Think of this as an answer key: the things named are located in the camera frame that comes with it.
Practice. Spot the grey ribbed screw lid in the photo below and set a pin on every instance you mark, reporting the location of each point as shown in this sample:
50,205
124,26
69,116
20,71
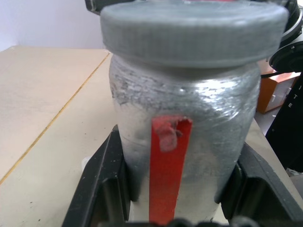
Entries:
189,35

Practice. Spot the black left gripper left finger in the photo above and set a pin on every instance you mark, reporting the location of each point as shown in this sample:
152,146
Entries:
99,179

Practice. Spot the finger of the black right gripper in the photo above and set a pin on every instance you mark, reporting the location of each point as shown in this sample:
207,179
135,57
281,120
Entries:
92,5

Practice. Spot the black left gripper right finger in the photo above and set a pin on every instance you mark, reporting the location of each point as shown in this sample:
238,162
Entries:
260,194

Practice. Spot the grey tape-wrapped jar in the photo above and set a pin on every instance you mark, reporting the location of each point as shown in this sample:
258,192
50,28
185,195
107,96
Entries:
203,123

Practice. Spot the orange box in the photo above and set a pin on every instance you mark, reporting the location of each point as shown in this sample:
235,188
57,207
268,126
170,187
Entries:
272,92

